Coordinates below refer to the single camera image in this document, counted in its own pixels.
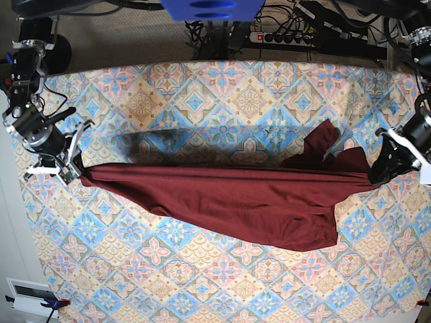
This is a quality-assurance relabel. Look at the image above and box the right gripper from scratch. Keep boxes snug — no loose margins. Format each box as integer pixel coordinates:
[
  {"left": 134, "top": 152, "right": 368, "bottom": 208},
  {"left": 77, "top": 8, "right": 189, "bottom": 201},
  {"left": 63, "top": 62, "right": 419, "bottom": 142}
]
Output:
[{"left": 9, "top": 116, "right": 94, "bottom": 175}]

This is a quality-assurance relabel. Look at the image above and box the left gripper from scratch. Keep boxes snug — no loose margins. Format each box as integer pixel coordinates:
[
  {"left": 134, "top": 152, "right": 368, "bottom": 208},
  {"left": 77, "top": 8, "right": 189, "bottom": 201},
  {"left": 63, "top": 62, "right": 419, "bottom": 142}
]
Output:
[{"left": 368, "top": 112, "right": 430, "bottom": 184}]

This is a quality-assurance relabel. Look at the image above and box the dark red t-shirt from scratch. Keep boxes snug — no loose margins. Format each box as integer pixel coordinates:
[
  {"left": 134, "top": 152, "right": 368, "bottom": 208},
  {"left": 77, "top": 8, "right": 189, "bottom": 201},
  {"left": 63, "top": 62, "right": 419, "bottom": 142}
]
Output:
[{"left": 81, "top": 120, "right": 374, "bottom": 252}]

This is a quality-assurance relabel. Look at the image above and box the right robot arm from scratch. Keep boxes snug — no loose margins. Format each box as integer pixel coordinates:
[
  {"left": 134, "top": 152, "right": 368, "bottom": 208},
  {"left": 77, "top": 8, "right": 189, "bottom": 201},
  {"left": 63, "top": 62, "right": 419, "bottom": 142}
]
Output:
[{"left": 3, "top": 1, "right": 91, "bottom": 182}]

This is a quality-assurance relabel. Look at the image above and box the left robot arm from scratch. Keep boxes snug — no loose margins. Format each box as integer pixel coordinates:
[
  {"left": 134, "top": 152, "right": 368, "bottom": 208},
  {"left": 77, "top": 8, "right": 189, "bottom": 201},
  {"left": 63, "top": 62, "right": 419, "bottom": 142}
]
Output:
[{"left": 343, "top": 1, "right": 430, "bottom": 186}]

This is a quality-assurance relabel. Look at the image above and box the black round stool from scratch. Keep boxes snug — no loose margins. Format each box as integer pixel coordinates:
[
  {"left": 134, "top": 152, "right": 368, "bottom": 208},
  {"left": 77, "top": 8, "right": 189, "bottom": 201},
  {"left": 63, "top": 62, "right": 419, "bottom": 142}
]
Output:
[{"left": 44, "top": 34, "right": 72, "bottom": 75}]

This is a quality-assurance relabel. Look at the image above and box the blue orange clamp upper left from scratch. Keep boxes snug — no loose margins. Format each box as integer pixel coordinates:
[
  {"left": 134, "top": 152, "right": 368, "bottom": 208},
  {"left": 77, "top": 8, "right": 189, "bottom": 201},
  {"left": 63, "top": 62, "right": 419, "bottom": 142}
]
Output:
[{"left": 0, "top": 53, "right": 14, "bottom": 94}]

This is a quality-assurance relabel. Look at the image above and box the blue orange clamp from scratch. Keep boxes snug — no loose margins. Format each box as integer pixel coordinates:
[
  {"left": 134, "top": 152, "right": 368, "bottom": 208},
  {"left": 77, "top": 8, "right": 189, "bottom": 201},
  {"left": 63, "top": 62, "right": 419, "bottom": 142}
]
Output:
[
  {"left": 0, "top": 53, "right": 14, "bottom": 94},
  {"left": 5, "top": 295, "right": 71, "bottom": 310}
]

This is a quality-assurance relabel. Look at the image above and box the patterned tablecloth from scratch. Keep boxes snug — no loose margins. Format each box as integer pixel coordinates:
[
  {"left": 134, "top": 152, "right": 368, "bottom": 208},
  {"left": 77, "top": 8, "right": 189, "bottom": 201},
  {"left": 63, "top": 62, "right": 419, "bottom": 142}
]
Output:
[{"left": 20, "top": 62, "right": 430, "bottom": 322}]

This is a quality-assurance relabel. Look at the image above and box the orange clamp lower right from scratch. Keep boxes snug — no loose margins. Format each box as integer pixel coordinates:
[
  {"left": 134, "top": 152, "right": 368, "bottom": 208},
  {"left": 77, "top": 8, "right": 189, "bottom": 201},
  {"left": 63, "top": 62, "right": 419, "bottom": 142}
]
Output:
[{"left": 416, "top": 299, "right": 430, "bottom": 307}]

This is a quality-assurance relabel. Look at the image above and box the blue orange clamp lower left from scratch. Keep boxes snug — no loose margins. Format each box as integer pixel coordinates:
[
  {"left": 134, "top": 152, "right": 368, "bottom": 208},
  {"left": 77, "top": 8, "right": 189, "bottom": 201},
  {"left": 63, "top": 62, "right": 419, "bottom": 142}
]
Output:
[{"left": 5, "top": 295, "right": 71, "bottom": 310}]

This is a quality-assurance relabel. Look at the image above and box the white power strip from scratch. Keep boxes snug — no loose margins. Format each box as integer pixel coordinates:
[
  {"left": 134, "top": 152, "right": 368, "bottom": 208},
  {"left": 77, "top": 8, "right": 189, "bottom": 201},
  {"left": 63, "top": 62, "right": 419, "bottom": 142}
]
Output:
[{"left": 248, "top": 32, "right": 313, "bottom": 47}]

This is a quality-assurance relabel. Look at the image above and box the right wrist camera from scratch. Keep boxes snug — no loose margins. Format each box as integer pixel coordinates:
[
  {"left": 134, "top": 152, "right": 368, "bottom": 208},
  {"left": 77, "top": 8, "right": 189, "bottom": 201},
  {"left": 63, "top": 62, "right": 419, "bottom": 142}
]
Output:
[{"left": 58, "top": 164, "right": 81, "bottom": 186}]

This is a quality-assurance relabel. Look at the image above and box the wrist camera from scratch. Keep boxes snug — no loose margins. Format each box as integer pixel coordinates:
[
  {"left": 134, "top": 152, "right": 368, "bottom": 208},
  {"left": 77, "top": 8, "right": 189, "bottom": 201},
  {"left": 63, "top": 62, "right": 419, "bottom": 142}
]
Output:
[
  {"left": 420, "top": 164, "right": 431, "bottom": 185},
  {"left": 58, "top": 164, "right": 81, "bottom": 186}
]

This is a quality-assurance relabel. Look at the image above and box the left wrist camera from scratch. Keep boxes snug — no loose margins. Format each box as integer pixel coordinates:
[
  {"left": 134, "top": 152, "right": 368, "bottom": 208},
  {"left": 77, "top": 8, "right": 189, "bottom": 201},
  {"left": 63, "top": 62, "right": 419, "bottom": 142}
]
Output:
[{"left": 420, "top": 164, "right": 431, "bottom": 185}]

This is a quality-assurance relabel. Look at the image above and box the white wall vent box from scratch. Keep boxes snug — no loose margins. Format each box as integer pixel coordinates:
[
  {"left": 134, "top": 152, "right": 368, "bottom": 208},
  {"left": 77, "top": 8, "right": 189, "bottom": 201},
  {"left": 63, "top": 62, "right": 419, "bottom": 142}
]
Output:
[{"left": 6, "top": 277, "right": 55, "bottom": 318}]

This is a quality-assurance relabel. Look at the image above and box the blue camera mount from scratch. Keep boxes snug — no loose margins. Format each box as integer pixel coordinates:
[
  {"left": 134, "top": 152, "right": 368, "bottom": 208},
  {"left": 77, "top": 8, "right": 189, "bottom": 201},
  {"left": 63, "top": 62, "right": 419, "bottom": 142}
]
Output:
[{"left": 160, "top": 0, "right": 264, "bottom": 22}]

